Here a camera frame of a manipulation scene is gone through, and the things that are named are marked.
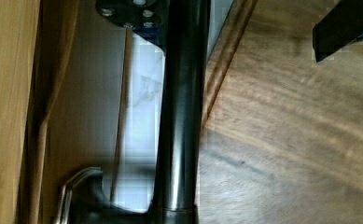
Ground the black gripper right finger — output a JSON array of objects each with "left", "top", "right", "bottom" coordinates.
[{"left": 313, "top": 0, "right": 363, "bottom": 62}]

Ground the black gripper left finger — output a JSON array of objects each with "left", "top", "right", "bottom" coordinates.
[{"left": 95, "top": 0, "right": 170, "bottom": 47}]

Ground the wooden drawer front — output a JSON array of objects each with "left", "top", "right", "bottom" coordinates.
[{"left": 15, "top": 0, "right": 128, "bottom": 224}]

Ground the black metal drawer handle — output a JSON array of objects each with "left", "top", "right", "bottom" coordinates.
[{"left": 53, "top": 0, "right": 211, "bottom": 224}]

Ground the wooden drawer box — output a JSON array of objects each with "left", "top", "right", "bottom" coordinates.
[{"left": 0, "top": 0, "right": 40, "bottom": 224}]

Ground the wooden cutting board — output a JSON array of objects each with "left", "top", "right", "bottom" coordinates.
[{"left": 198, "top": 0, "right": 363, "bottom": 224}]

